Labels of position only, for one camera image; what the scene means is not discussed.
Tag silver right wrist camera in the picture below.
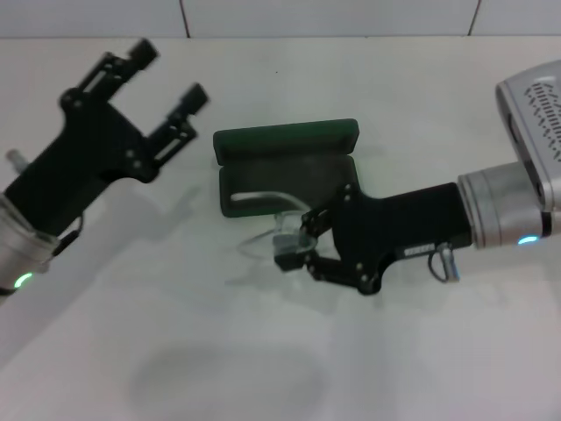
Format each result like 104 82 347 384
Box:
494 59 561 212

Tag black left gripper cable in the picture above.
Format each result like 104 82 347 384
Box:
51 213 88 259

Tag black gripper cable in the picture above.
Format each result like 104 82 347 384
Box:
426 241 460 283
51 213 88 259

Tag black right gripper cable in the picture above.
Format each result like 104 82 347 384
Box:
426 241 460 283

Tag small silver left wrist stub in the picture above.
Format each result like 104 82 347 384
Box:
4 148 29 173

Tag clear white glasses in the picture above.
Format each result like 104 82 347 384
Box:
224 190 322 287

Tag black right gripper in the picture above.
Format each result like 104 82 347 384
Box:
271 182 475 296

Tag green glasses case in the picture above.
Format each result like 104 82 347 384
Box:
212 117 361 219

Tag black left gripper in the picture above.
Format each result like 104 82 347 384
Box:
1 37 211 239

